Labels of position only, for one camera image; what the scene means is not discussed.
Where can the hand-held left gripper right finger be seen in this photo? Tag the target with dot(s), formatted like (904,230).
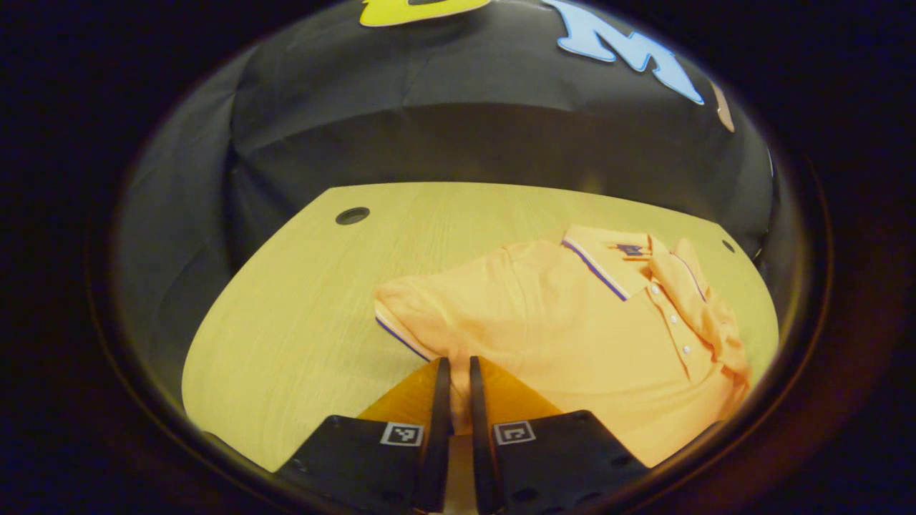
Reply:
(481,458)

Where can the orange T-shirt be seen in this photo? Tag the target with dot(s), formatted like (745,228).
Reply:
(544,322)

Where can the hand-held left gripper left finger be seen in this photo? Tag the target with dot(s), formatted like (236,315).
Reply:
(436,443)

